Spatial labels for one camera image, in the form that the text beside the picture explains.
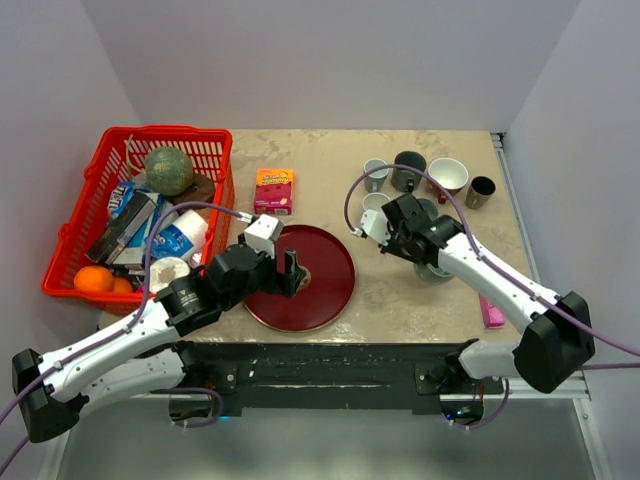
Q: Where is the white speckled mug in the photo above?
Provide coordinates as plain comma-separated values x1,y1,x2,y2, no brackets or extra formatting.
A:
362,192,391,212

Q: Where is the dark grey mug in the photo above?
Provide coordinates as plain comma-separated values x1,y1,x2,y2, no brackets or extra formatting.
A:
391,151,427,193

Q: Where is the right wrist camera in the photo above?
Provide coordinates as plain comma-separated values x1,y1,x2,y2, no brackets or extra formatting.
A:
352,209,391,246

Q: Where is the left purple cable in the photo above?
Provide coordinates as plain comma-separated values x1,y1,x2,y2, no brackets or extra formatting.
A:
0,201,256,476

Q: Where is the white blue paper cup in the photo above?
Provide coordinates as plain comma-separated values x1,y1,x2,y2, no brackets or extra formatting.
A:
151,210,208,261

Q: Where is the red plastic basket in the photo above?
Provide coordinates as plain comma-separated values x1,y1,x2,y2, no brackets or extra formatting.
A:
41,125,235,316

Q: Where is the green round melon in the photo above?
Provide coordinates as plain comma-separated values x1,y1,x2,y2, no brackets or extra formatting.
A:
144,146,194,196

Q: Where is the orange pink sponge box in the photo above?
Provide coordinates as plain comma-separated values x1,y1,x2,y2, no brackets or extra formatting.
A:
253,168,295,215

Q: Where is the grey-blue round mug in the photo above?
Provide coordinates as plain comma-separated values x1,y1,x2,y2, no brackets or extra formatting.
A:
418,198,439,220

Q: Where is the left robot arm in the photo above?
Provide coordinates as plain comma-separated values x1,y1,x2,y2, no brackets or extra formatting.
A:
10,244,307,443

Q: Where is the black carton box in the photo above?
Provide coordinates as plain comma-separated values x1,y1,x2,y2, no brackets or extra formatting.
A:
86,192,156,265

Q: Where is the red floral mug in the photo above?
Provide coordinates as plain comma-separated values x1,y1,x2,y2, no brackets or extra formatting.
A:
427,157,469,204

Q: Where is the white paper roll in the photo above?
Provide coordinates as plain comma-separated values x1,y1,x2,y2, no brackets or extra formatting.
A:
149,257,191,294

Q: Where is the blue candy bag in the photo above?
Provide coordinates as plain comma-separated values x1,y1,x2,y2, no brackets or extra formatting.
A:
106,182,135,223

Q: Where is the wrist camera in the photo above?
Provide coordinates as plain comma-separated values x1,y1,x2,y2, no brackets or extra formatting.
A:
352,209,391,246
243,214,284,259

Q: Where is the small brown espresso cup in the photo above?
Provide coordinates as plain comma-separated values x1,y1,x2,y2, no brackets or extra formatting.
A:
465,176,496,210

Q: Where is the pink flat box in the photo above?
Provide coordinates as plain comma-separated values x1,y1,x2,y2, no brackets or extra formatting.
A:
479,296,506,329

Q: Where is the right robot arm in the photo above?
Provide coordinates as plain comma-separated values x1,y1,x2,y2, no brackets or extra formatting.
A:
380,194,595,393

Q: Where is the brown wooden disc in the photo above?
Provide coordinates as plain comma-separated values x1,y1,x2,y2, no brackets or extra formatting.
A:
170,174,216,204

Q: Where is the dark red round tray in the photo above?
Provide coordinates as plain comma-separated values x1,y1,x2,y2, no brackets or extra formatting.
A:
244,225,356,333

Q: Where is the black table front rail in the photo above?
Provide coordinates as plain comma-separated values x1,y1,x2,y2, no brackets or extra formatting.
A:
174,341,504,416

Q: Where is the teal glazed mug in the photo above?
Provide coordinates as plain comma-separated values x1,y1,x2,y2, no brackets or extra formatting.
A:
414,264,454,284

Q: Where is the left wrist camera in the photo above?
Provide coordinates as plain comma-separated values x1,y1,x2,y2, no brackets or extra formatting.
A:
243,214,284,259

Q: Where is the small grey mug white inside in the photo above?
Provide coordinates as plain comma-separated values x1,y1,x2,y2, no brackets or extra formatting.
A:
363,158,388,193

